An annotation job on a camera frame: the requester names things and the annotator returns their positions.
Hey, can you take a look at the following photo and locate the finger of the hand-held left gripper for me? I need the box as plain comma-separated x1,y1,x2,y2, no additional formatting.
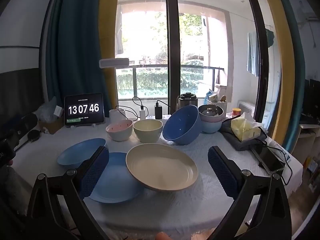
6,114,38,140

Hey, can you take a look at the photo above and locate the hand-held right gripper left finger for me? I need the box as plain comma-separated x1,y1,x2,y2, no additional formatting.
25,146,110,240

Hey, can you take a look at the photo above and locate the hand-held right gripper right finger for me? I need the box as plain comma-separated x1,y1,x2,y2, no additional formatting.
208,146,292,240

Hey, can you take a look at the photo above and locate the round blue plate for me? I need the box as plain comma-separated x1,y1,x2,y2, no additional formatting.
89,152,145,203

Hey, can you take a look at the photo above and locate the oval blue plate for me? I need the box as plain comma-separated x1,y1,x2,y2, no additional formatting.
57,138,107,168

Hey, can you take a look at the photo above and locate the pink bowl white outside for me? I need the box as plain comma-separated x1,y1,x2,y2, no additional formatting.
105,119,133,142

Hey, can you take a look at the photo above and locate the large dark blue bowl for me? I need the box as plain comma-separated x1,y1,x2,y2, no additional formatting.
162,105,202,145

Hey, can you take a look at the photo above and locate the cream oval plate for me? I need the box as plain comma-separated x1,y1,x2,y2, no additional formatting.
126,143,199,192

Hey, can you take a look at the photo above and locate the cream bowl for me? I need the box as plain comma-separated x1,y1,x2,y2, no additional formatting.
133,119,163,143

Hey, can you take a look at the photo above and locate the black round object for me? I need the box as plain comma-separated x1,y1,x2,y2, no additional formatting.
27,130,40,143

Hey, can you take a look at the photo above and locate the clear plastic bag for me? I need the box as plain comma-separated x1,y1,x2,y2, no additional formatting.
37,97,59,122

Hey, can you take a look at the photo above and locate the dark grey towel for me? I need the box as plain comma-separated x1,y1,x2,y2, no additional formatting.
220,117,268,152

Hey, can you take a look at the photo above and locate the cardboard box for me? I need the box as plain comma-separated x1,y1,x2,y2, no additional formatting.
39,117,64,135

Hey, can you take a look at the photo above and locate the light blue bowl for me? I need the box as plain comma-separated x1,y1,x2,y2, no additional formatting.
200,120,223,134

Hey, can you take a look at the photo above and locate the yellow tissue pack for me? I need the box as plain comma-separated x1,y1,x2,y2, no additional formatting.
230,112,264,142

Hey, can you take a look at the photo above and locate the black smartphone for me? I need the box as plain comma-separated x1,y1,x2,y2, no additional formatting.
251,146,286,174

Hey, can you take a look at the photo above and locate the white textured tablecloth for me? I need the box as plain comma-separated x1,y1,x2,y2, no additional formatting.
11,117,304,240

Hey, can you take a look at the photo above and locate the pink bowl steel lined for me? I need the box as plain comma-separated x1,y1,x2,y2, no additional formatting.
198,104,224,123

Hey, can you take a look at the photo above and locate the tablet showing clock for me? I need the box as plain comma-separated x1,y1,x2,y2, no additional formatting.
64,93,105,127

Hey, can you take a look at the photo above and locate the white plastic basket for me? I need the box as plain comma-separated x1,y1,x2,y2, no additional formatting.
206,100,228,118

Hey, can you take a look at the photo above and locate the white balcony appliance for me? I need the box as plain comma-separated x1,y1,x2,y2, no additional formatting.
237,101,257,117

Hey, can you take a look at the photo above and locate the steel tumbler black lid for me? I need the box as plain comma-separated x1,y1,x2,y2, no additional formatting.
178,93,199,110

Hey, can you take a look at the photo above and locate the white power strip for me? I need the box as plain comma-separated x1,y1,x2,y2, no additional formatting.
145,114,172,121

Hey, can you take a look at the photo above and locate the wooden shelf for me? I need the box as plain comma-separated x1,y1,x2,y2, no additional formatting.
295,122,320,165

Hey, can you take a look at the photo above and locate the teal curtain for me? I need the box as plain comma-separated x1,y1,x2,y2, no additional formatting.
45,0,112,120
271,0,307,155

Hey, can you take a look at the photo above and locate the white desk lamp head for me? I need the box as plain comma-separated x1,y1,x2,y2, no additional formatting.
99,58,130,69

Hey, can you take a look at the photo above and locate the black balcony railing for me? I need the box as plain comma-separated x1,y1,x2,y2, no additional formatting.
116,64,225,98

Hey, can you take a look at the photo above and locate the black monitor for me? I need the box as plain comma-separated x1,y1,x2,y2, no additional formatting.
299,79,320,125

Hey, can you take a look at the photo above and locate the hanging light blue garment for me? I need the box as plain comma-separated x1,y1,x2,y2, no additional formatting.
246,31,261,77

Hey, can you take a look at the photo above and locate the hanging grey garment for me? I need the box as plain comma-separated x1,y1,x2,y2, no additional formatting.
115,21,125,55

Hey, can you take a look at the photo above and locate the yellow curtain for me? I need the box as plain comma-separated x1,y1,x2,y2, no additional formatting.
99,0,121,113
257,0,295,140

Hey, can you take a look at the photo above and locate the hanging teal item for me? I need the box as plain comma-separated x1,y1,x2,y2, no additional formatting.
265,29,275,48

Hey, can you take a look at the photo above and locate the black phone cable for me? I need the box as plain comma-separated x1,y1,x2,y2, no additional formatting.
257,126,293,185

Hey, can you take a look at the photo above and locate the black cable of white charger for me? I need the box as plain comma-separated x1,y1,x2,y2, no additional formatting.
116,96,144,122

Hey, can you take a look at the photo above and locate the black window frame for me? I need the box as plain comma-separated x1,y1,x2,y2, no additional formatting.
115,0,270,130

